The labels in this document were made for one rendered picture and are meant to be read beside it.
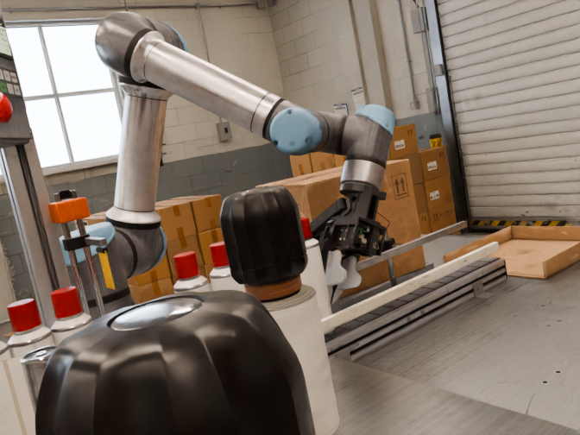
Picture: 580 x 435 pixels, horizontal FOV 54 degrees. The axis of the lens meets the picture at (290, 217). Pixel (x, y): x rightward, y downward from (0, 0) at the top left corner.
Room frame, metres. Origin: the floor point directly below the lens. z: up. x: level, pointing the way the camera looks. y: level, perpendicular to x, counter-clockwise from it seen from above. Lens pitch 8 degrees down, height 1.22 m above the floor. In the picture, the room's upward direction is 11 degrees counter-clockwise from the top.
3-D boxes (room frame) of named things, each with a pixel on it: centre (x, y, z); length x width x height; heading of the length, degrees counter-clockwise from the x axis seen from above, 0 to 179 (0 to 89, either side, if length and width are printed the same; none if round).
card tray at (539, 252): (1.34, -0.55, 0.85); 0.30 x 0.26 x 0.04; 126
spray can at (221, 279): (0.86, 0.11, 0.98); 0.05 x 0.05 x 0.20
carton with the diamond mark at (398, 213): (1.38, -0.12, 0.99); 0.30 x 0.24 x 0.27; 119
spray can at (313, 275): (0.95, -0.01, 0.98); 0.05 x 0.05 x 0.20
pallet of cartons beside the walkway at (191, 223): (4.59, 1.15, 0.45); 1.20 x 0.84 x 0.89; 37
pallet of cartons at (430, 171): (4.97, -0.78, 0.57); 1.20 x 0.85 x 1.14; 128
